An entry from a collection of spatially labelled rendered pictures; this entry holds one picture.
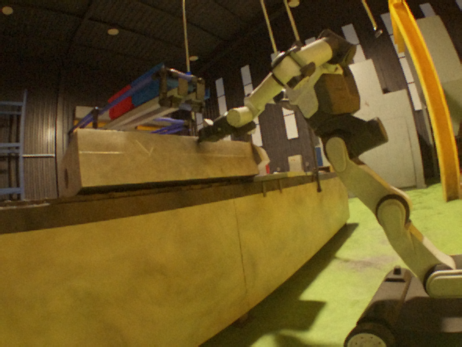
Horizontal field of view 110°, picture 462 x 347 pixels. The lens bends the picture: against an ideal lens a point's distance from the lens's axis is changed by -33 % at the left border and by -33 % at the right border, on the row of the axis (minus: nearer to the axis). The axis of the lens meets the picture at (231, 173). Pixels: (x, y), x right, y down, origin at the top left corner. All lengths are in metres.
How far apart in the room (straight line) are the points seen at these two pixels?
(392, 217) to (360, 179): 0.20
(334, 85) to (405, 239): 0.67
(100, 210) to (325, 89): 0.95
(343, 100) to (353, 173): 0.32
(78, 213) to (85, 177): 0.11
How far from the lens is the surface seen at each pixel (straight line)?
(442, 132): 4.52
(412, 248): 1.01
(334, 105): 1.03
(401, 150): 6.70
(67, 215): 0.76
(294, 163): 10.96
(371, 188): 1.00
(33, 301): 0.79
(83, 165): 0.80
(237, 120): 0.90
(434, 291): 1.03
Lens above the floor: 0.75
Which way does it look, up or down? 4 degrees up
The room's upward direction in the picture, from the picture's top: 8 degrees counter-clockwise
